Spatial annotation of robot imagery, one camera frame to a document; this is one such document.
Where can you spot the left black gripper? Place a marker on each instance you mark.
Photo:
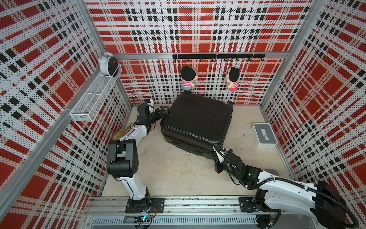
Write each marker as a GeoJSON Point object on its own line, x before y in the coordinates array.
{"type": "Point", "coordinates": [164, 111]}

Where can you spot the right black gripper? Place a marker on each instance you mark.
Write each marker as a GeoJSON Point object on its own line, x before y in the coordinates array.
{"type": "Point", "coordinates": [217, 164]}

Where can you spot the black ribbed hard-shell suitcase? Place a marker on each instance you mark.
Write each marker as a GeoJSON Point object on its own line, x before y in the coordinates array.
{"type": "Point", "coordinates": [195, 124]}

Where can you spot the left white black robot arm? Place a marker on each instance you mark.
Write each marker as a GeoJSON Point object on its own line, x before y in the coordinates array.
{"type": "Point", "coordinates": [123, 161]}

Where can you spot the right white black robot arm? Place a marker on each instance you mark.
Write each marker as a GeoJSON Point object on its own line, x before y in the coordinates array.
{"type": "Point", "coordinates": [319, 201]}

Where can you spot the hanging doll blue shorts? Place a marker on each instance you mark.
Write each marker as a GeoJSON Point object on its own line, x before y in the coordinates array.
{"type": "Point", "coordinates": [188, 75]}

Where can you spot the white tissue box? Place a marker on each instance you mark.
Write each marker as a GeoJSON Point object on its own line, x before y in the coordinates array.
{"type": "Point", "coordinates": [263, 135]}

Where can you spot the grey cloth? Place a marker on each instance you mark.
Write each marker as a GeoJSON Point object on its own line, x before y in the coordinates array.
{"type": "Point", "coordinates": [272, 171]}

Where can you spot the brown teddy bear plush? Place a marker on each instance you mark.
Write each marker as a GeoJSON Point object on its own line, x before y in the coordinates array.
{"type": "Point", "coordinates": [122, 134]}

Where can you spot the white alarm clock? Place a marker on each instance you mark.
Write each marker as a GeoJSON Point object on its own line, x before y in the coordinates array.
{"type": "Point", "coordinates": [108, 64]}

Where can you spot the hanging doll pink shorts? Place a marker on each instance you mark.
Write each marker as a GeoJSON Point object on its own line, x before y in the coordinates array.
{"type": "Point", "coordinates": [231, 78]}

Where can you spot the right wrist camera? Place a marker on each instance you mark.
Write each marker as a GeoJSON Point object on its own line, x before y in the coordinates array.
{"type": "Point", "coordinates": [220, 153]}

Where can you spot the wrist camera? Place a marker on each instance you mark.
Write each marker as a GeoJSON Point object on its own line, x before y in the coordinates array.
{"type": "Point", "coordinates": [149, 102]}
{"type": "Point", "coordinates": [220, 153]}

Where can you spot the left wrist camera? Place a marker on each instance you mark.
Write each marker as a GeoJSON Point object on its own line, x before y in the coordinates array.
{"type": "Point", "coordinates": [149, 102]}

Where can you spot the white wire mesh shelf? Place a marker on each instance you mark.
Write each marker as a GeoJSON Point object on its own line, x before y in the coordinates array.
{"type": "Point", "coordinates": [90, 104]}

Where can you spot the black wall hook rail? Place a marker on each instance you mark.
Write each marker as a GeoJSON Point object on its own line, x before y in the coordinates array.
{"type": "Point", "coordinates": [248, 56]}

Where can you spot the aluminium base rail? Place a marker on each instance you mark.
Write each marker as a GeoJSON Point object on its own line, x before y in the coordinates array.
{"type": "Point", "coordinates": [190, 212]}

